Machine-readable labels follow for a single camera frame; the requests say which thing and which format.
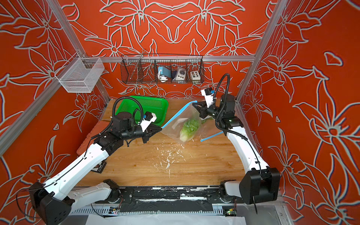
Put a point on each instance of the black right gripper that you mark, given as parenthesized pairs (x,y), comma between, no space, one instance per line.
(203,111)

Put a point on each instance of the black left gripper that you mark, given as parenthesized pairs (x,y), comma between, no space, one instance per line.
(148,133)

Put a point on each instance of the green chinese cabbage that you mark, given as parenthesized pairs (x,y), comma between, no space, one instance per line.
(190,128)

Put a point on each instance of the clear zip-top bag blue seal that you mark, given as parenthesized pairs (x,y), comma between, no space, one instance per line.
(173,127)

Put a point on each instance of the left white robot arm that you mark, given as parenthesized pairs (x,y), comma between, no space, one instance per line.
(54,200)

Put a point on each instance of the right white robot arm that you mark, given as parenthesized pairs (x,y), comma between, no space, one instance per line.
(261,182)

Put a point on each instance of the green perforated plastic basket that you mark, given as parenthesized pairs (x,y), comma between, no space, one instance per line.
(158,106)

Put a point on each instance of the white button box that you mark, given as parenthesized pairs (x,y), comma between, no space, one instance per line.
(195,76)

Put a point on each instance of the white round-dial device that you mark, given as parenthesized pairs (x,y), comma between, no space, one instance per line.
(181,74)

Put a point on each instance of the orange plastic tool case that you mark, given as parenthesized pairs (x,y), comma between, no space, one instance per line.
(100,126)

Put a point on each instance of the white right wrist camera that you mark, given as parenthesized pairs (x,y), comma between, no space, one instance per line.
(208,94)

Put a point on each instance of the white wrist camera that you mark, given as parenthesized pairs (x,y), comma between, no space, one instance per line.
(147,120)
(208,94)

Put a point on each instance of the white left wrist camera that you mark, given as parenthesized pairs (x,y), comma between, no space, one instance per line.
(147,120)

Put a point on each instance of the blue box with white cable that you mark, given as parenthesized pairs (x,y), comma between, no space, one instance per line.
(164,74)

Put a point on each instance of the black wire wall basket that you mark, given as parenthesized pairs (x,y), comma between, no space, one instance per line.
(143,68)

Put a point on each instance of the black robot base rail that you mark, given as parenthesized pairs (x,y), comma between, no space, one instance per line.
(174,199)

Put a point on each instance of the white mesh wall basket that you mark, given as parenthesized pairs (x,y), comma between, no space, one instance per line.
(80,77)

